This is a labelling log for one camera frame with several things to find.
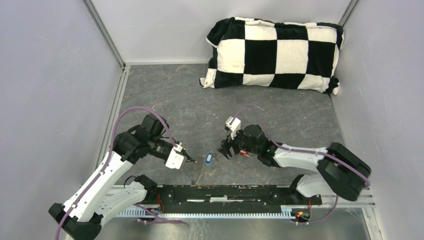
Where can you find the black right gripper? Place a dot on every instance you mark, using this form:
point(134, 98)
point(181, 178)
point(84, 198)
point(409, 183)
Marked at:
point(225, 145)

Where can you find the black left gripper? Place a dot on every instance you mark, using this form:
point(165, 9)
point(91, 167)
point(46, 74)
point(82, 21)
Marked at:
point(188, 158)

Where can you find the blue tag key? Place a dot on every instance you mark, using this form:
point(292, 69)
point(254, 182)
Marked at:
point(211, 157)

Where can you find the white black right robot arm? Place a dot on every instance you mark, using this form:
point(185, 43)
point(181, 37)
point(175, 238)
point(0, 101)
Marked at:
point(336, 169)

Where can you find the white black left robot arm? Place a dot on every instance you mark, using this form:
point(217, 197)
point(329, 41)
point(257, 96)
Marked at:
point(84, 214)

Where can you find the red tag key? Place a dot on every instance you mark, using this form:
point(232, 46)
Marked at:
point(244, 153)

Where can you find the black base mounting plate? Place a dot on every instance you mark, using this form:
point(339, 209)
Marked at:
point(227, 199)

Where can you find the black white checkered pillow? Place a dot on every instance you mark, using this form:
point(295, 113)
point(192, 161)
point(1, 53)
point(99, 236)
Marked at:
point(286, 55)

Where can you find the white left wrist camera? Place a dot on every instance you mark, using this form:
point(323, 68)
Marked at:
point(175, 160)

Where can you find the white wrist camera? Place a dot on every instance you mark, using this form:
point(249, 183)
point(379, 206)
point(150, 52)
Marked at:
point(233, 125)
point(175, 160)

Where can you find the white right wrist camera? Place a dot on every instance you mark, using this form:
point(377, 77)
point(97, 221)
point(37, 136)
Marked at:
point(233, 125)

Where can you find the white toothed cable duct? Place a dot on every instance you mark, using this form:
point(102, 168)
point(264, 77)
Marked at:
point(136, 212)

